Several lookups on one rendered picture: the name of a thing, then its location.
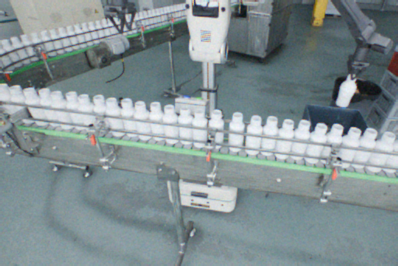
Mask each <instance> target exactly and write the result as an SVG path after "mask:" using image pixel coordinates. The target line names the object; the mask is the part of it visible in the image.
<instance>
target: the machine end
mask: <svg viewBox="0 0 398 266"><path fill-rule="evenodd" d="M293 6H294V4H293V0H259V4H258V5H247V12H246V13H243V14H242V15H239V16H237V17H234V18H231V19H230V22H229V28H228V50H230V51H236V52H239V53H244V54H249V55H252V56H257V57H260V58H261V60H260V61H259V62H261V63H264V62H265V61H263V58H265V57H266V56H267V55H268V54H269V53H275V51H273V49H275V48H276V47H277V46H279V45H280V46H283V44H282V42H283V41H284V40H285V39H286V36H287V35H288V24H289V20H290V16H291V14H292V7H293Z"/></svg>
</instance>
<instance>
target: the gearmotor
mask: <svg viewBox="0 0 398 266"><path fill-rule="evenodd" d="M129 47H130V45H129V42H128V40H127V38H126V37H125V36H118V37H112V38H109V39H106V40H102V41H100V42H99V46H98V47H91V48H88V49H87V50H86V53H87V56H88V59H89V63H90V65H91V67H92V69H93V70H95V69H96V68H99V69H101V68H105V67H106V66H109V65H112V64H111V60H110V56H113V55H115V54H120V55H121V58H122V62H123V66H124V59H123V56H122V55H123V54H122V53H123V52H125V51H126V50H128V49H129ZM122 74H124V70H123V72H122ZM122 74H120V75H119V76H118V77H116V78H115V79H117V78H119V77H120V76H121V75H122ZM115 79H113V80H115ZM113 80H110V81H108V82H111V81H113ZM108 82H106V83H108Z"/></svg>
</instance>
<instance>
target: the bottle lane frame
mask: <svg viewBox="0 0 398 266"><path fill-rule="evenodd" d="M17 127H18V129H19V130H20V131H21V133H22V134H23V135H29V137H30V139H31V140H32V142H38V143H40V144H39V145H38V146H36V148H37V151H38V152H39V154H35V153H31V154H33V157H36V158H45V159H55V160H60V161H65V162H70V163H79V164H85V165H89V166H98V167H103V164H102V163H101V162H100V154H99V151H98V149H97V147H96V145H94V144H92V143H91V140H90V139H89V140H88V141H86V140H85V138H86V136H87V135H88V134H86V135H83V134H79V133H78V134H76V133H72V131H70V132H66V131H63V130H62V131H56V130H47V129H39V128H31V127H30V126H29V127H24V126H23V125H21V126H19V125H17ZM104 136H105V135H104ZM104 136H103V137H98V138H99V143H100V145H101V148H102V150H103V154H104V156H105V157H108V155H109V154H110V153H111V152H112V151H111V149H110V145H113V147H114V150H115V151H114V152H113V153H116V156H117V159H115V160H114V161H113V164H112V165H111V166H112V169H113V170H123V171H127V172H138V173H147V174H152V175H156V176H157V173H156V170H155V168H156V167H157V166H158V165H160V166H171V167H175V168H176V169H177V170H178V173H179V179H181V180H191V181H196V182H201V183H206V184H207V183H208V161H207V157H205V154H206V152H203V151H201V149H200V150H199V151H197V150H193V146H192V148H191V149H184V148H183V147H182V148H177V147H174V145H175V144H174V145H173V146H172V147H171V146H166V144H165V145H156V143H157V142H156V143H155V144H148V141H147V142H146V143H140V142H139V141H140V140H139V141H138V142H131V141H130V140H129V141H125V140H122V138H121V139H120V140H119V139H113V138H105V137H104ZM25 153H26V152H25ZM26 156H30V154H28V153H26ZM31 156H32V155H31ZM31 156H30V157H31ZM214 160H218V166H217V167H216V168H218V173H217V174H216V175H215V179H214V182H215V185H225V186H230V187H238V188H244V189H250V190H254V191H263V192H268V193H274V194H283V195H287V196H293V197H298V198H308V199H312V200H319V197H320V196H321V195H322V188H323V185H324V184H326V182H325V181H326V178H327V176H329V175H330V172H331V171H332V170H330V169H326V167H325V166H323V168H319V167H316V165H315V164H314V166H307V165H306V164H304V166H303V165H298V164H296V163H295V161H294V164H293V163H286V160H285V161H284V162H283V163H282V162H278V161H277V159H275V161H271V160H267V157H265V159H258V158H257V156H256V158H251V157H248V155H247V156H246V157H245V156H238V155H237V156H230V155H229V152H228V154H227V155H225V154H220V151H219V152H218V153H212V154H211V172H212V170H213V168H214V167H215V166H214ZM340 174H341V175H340V176H339V177H338V176H336V179H335V180H333V181H332V184H331V185H330V187H329V190H330V191H331V194H330V196H329V197H328V199H327V200H328V201H332V202H336V203H341V204H346V205H356V206H361V207H366V208H375V209H380V210H385V211H391V212H398V178H397V176H396V178H392V177H387V176H385V177H382V176H377V174H376V173H375V175H371V174H367V173H366V172H364V173H357V172H355V170H354V172H347V171H346V170H345V169H344V171H340Z"/></svg>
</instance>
